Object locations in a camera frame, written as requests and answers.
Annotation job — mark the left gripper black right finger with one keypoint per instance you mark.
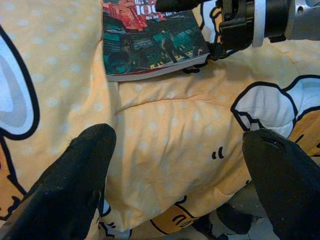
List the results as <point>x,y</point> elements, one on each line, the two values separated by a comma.
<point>287,185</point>

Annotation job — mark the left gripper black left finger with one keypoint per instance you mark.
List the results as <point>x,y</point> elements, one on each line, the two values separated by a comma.
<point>65,185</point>

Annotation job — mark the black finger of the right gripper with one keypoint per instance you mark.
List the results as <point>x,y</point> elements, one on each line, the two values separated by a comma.
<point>180,4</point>
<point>220,51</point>

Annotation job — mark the dark city cover paperback book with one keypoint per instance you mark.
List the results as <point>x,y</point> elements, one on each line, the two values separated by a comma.
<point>150,42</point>

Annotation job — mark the yellow cartoon egg quilt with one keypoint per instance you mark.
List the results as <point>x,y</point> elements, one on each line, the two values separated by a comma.
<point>162,137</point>

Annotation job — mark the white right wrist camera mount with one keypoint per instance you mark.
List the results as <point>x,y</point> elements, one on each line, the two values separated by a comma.
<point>260,22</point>

